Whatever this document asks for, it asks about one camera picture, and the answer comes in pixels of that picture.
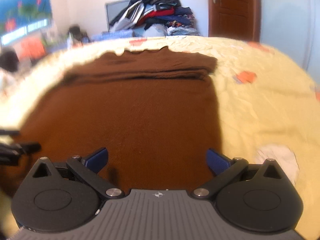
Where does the brown knitted garment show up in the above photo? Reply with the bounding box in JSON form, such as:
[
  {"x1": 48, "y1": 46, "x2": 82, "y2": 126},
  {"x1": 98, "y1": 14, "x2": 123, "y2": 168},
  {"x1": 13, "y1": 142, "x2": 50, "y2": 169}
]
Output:
[{"x1": 1, "y1": 47, "x2": 222, "y2": 196}]

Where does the pile of clothes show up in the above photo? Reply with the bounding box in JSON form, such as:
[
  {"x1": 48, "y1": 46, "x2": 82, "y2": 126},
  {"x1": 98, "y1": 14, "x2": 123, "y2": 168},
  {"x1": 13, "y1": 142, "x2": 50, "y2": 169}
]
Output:
[{"x1": 109, "y1": 0, "x2": 200, "y2": 36}]

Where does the yellow floral bed quilt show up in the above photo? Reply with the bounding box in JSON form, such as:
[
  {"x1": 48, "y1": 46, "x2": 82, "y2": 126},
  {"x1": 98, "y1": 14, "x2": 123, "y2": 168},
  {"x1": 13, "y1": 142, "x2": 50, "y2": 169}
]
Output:
[{"x1": 1, "y1": 36, "x2": 319, "y2": 239}]

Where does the black round object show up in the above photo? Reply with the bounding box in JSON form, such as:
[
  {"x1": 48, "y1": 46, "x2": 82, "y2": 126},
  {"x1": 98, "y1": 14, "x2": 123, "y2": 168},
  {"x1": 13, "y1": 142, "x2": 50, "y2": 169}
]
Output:
[{"x1": 0, "y1": 50, "x2": 19, "y2": 73}]

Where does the orange cloth item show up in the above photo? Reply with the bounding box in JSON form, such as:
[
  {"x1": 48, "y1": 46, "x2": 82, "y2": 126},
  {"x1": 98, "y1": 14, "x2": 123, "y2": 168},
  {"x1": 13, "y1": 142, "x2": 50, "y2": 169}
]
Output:
[{"x1": 13, "y1": 37, "x2": 47, "y2": 60}]

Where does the blue bed sheet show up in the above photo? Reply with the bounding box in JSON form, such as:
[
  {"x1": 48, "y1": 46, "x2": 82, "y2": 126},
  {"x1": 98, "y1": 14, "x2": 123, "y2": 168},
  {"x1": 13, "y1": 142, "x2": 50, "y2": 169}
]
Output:
[{"x1": 90, "y1": 29, "x2": 144, "y2": 42}]

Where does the grey monitor screen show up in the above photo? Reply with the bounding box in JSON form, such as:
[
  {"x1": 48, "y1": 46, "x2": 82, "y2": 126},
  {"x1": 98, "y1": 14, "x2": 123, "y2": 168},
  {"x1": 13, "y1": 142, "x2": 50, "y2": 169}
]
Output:
[{"x1": 105, "y1": 0, "x2": 130, "y2": 32}]

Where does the brown wooden door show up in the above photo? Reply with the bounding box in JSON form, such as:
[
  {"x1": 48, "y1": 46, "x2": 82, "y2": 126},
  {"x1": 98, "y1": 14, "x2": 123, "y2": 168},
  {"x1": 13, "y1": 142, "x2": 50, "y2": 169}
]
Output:
[{"x1": 208, "y1": 0, "x2": 261, "y2": 42}]

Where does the lotus pond wall poster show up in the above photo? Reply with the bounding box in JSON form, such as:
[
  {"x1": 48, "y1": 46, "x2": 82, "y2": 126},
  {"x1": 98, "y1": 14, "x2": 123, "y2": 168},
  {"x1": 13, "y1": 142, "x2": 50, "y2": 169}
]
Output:
[{"x1": 1, "y1": 0, "x2": 52, "y2": 47}]

